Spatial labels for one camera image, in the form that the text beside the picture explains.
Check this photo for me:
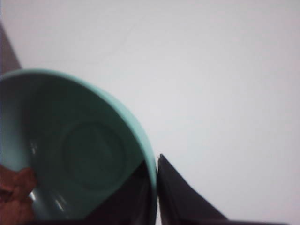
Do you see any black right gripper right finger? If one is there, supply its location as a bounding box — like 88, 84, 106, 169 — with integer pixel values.
156, 153, 228, 225

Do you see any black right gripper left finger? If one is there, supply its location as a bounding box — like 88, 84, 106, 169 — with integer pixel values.
86, 161, 152, 225

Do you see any brown beef cubes pile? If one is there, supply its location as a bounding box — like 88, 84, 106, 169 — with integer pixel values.
0, 165, 37, 225

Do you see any teal ceramic bowl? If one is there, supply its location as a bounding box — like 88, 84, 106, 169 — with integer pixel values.
0, 69, 157, 225

